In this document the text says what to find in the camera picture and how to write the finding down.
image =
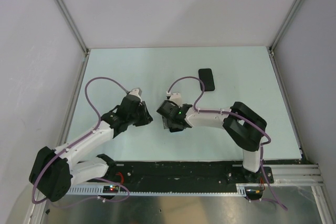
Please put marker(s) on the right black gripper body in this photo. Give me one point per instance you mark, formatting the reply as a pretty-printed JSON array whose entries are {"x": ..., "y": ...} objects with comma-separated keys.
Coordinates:
[{"x": 170, "y": 124}]

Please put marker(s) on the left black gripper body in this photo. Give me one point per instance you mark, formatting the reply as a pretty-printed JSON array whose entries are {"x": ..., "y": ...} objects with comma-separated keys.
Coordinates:
[{"x": 132, "y": 117}]

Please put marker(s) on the black phone case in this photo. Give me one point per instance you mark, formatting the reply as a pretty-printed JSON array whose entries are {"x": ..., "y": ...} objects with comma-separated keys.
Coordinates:
[{"x": 199, "y": 74}]

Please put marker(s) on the dark phone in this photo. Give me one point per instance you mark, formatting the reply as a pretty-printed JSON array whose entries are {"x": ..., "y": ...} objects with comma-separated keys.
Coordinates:
[{"x": 166, "y": 124}]

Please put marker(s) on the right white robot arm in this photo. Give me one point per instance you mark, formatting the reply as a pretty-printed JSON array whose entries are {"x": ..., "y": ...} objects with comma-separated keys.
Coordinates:
[{"x": 243, "y": 125}]

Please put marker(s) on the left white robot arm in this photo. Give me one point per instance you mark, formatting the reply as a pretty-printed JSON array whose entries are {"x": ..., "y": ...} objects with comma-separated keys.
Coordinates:
[{"x": 56, "y": 170}]

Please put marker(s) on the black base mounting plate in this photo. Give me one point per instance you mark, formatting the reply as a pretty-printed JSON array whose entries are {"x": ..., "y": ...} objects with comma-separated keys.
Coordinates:
[{"x": 207, "y": 186}]

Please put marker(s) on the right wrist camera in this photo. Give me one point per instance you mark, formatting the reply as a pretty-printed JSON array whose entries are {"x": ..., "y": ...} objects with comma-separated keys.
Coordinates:
[{"x": 170, "y": 106}]

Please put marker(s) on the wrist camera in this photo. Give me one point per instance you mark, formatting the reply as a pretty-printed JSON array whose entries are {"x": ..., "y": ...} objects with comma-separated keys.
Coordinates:
[
  {"x": 170, "y": 106},
  {"x": 132, "y": 100}
]

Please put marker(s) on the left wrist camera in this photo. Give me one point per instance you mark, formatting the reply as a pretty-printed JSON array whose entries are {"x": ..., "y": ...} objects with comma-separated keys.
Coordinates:
[{"x": 132, "y": 100}]

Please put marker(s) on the white slotted cable duct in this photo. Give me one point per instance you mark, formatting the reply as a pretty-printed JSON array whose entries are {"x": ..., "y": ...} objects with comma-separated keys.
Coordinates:
[{"x": 109, "y": 190}]

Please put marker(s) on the aluminium front rail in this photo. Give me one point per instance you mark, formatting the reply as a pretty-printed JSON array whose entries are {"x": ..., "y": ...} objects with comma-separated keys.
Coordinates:
[{"x": 296, "y": 174}]

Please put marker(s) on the left aluminium frame post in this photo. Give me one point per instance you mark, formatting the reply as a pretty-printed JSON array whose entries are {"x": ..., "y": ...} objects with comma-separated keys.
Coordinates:
[{"x": 72, "y": 25}]

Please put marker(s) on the aluminium frame post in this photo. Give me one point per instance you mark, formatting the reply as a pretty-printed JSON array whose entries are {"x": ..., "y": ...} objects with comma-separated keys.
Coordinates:
[
  {"x": 291, "y": 14},
  {"x": 72, "y": 25}
]

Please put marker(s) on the right aluminium frame post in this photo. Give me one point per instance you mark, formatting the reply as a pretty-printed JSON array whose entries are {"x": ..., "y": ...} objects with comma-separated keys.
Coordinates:
[{"x": 291, "y": 14}]

